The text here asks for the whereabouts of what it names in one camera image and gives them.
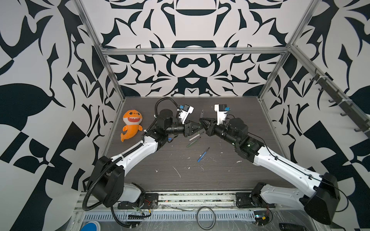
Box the blue round button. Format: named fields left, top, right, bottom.
left=81, top=221, right=101, bottom=231

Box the blue pen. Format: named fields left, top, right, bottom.
left=197, top=147, right=210, bottom=162

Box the pink pen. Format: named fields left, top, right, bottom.
left=189, top=132, right=204, bottom=141

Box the black cable loop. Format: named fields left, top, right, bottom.
left=196, top=206, right=216, bottom=231

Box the black device bottom right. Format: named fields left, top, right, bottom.
left=278, top=223, right=307, bottom=231

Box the orange shark plush toy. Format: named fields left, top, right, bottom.
left=120, top=110, right=143, bottom=142

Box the white slotted cable duct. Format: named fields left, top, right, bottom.
left=83, top=210, right=255, bottom=222

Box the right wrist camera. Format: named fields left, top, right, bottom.
left=214, top=104, right=230, bottom=125

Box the wall hook rail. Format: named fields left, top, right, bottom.
left=310, top=68, right=370, bottom=133

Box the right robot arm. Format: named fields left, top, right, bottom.
left=199, top=118, right=342, bottom=225

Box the green lit circuit board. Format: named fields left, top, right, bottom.
left=254, top=210, right=273, bottom=227

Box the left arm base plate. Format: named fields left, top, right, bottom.
left=118, top=193, right=159, bottom=210

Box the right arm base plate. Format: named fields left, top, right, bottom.
left=235, top=193, right=276, bottom=208

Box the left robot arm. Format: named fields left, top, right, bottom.
left=82, top=97, right=203, bottom=212

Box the dark green pen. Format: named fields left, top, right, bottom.
left=187, top=137, right=201, bottom=148

